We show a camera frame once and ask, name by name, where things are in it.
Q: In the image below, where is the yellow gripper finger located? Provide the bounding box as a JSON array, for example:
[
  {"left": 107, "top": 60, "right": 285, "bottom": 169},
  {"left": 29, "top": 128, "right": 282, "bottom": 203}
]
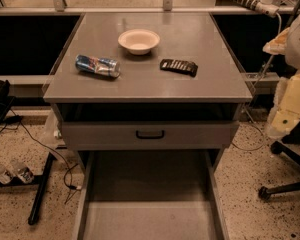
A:
[
  {"left": 265, "top": 71, "right": 300, "bottom": 139},
  {"left": 263, "top": 28, "right": 290, "bottom": 55}
]

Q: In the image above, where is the dark chocolate bar wrapper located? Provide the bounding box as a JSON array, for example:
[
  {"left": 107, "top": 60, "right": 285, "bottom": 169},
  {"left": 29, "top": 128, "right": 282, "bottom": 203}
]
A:
[{"left": 160, "top": 59, "right": 198, "bottom": 77}]

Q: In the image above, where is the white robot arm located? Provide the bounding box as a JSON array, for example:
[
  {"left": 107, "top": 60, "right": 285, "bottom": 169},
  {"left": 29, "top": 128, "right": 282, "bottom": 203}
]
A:
[{"left": 263, "top": 14, "right": 300, "bottom": 139}]

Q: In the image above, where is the grey upper drawer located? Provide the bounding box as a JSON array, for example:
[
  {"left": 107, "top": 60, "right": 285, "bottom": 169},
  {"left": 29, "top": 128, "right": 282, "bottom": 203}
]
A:
[{"left": 61, "top": 121, "right": 239, "bottom": 151}]

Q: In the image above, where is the grey drawer cabinet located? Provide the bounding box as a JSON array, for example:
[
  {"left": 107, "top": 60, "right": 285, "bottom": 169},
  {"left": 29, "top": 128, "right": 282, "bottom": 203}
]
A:
[{"left": 44, "top": 12, "right": 251, "bottom": 164}]

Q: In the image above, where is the open grey lower drawer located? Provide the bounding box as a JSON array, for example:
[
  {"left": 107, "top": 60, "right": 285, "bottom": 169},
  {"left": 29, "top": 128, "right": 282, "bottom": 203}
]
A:
[{"left": 71, "top": 150, "right": 230, "bottom": 240}]

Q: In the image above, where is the white power strip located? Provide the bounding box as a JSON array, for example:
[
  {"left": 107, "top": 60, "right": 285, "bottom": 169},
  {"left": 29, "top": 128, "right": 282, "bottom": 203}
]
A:
[{"left": 232, "top": 0, "right": 279, "bottom": 17}]

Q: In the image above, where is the black office chair base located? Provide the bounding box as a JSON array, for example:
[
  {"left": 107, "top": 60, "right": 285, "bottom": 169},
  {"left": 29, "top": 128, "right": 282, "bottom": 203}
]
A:
[{"left": 258, "top": 140, "right": 300, "bottom": 201}]

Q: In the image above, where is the white bowl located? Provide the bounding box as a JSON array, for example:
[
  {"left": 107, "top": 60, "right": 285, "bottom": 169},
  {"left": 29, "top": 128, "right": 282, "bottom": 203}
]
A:
[{"left": 118, "top": 29, "right": 160, "bottom": 55}]

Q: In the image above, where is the blue silver drink can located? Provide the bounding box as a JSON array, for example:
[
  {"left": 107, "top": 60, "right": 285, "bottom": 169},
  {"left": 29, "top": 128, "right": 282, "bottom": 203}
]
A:
[{"left": 75, "top": 55, "right": 120, "bottom": 78}]

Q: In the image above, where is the black floor stand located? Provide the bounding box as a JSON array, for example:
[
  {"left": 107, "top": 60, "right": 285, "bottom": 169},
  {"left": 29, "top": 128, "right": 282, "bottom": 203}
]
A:
[{"left": 0, "top": 153, "right": 56, "bottom": 226}]

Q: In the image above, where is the clear water bottle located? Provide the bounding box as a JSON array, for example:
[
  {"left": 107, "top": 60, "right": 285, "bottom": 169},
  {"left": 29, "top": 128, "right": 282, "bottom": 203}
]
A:
[
  {"left": 11, "top": 159, "right": 34, "bottom": 184},
  {"left": 0, "top": 164, "right": 13, "bottom": 184}
]

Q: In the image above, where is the white cable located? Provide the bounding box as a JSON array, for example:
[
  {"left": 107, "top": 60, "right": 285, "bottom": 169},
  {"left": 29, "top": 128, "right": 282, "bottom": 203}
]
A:
[{"left": 231, "top": 12, "right": 283, "bottom": 152}]

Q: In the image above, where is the black drawer handle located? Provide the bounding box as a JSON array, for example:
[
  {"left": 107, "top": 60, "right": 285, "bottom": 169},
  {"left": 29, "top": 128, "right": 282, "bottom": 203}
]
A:
[{"left": 135, "top": 130, "right": 165, "bottom": 140}]

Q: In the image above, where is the black floor cable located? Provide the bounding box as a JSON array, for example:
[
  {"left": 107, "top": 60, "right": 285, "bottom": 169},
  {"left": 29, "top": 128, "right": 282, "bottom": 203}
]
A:
[{"left": 0, "top": 108, "right": 83, "bottom": 205}]

